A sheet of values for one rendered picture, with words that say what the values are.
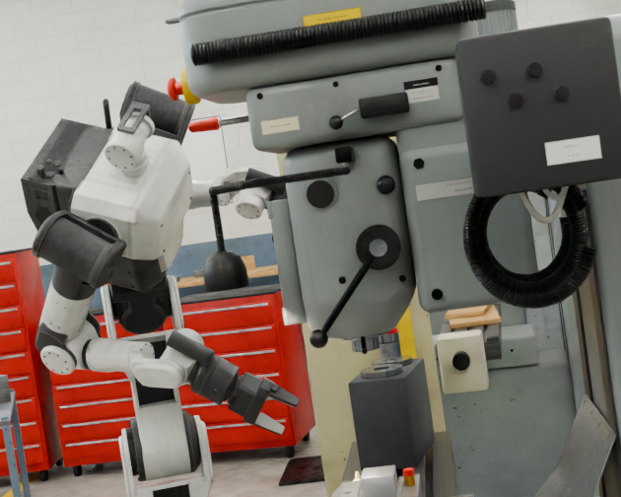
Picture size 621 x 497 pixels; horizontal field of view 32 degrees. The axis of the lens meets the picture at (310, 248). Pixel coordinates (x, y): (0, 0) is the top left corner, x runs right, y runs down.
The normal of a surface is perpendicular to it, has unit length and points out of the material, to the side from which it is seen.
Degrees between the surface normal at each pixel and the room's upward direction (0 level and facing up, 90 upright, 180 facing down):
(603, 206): 90
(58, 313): 121
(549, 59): 90
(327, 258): 90
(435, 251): 90
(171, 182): 76
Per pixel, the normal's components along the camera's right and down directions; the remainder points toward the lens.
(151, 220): 0.64, 0.15
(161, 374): -0.33, 0.61
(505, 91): -0.11, 0.07
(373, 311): -0.03, 0.52
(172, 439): 0.15, -0.24
